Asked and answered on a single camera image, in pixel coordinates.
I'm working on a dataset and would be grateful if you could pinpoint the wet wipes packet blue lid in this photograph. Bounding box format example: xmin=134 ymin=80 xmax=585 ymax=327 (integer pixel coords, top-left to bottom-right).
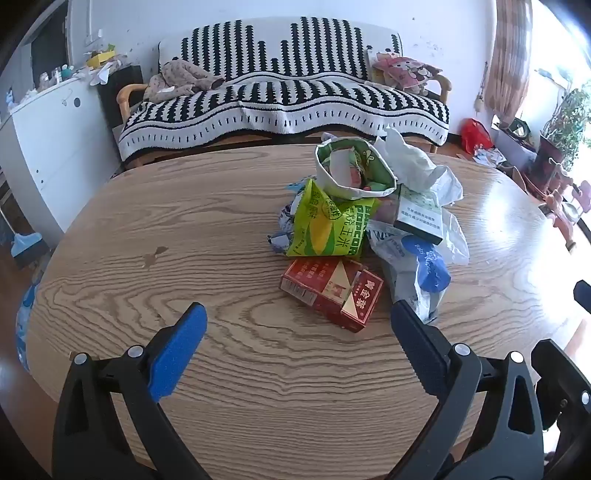
xmin=367 ymin=220 xmax=452 ymax=324

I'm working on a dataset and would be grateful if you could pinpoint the checked curtain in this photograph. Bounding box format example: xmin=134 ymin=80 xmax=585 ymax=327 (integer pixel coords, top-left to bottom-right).
xmin=475 ymin=0 xmax=534 ymax=126

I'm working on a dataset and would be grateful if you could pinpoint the green popcorn packet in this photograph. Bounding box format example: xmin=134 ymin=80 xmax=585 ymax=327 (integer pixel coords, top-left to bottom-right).
xmin=286 ymin=179 xmax=380 ymax=259

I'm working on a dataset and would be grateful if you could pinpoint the pink beige plush toy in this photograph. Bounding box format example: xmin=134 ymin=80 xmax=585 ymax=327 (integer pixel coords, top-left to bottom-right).
xmin=143 ymin=60 xmax=227 ymax=103

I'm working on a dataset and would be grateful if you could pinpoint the blue dustpan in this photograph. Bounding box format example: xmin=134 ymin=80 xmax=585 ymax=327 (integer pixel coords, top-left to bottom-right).
xmin=10 ymin=232 xmax=44 ymax=258

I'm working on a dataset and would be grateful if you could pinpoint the red cigarette box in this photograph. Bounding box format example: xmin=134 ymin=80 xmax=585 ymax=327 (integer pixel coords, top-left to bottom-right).
xmin=280 ymin=257 xmax=385 ymax=334

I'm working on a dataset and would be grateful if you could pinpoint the pink cartoon cushion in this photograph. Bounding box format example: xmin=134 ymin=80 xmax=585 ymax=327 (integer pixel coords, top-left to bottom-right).
xmin=372 ymin=52 xmax=443 ymax=95

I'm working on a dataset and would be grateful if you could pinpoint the white plastic bag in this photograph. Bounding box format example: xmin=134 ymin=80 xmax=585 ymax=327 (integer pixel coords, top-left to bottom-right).
xmin=374 ymin=128 xmax=470 ymax=266

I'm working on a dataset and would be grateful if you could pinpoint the black speaker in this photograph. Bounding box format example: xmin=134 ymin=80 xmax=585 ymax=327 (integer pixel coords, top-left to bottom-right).
xmin=97 ymin=65 xmax=144 ymax=139

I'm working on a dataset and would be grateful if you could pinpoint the green white cigarette box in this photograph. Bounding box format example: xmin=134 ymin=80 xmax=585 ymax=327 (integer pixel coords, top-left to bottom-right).
xmin=392 ymin=185 xmax=444 ymax=245

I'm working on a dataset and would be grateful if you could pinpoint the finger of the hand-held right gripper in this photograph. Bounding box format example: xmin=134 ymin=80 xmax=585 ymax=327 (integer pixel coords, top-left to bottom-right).
xmin=573 ymin=280 xmax=591 ymax=315

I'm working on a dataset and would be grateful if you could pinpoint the wooden sofa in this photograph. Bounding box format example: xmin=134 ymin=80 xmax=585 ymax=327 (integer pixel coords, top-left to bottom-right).
xmin=115 ymin=74 xmax=454 ymax=169

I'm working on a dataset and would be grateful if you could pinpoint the white cabinet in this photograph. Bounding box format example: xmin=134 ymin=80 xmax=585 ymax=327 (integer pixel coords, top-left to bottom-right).
xmin=0 ymin=76 xmax=123 ymax=236

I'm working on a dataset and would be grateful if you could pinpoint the potted plant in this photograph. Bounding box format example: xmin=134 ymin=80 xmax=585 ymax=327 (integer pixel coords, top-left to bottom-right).
xmin=530 ymin=69 xmax=591 ymax=186

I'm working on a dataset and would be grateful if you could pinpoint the red bag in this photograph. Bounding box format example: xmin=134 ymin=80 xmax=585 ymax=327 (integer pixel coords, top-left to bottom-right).
xmin=462 ymin=119 xmax=495 ymax=155

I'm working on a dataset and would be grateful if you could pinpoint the black white striped sofa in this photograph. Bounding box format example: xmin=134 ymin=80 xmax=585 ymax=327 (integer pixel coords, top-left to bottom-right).
xmin=117 ymin=17 xmax=451 ymax=160

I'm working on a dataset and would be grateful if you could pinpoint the green white paper packet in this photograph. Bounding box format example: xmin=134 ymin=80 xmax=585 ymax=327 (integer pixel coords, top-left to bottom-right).
xmin=315 ymin=137 xmax=398 ymax=200

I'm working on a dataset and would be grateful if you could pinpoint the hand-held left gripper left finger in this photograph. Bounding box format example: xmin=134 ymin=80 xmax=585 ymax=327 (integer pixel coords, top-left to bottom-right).
xmin=52 ymin=302 xmax=208 ymax=480

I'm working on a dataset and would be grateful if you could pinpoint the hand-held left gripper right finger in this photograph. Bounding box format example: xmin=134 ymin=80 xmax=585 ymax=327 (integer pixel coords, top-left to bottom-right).
xmin=390 ymin=300 xmax=546 ymax=480

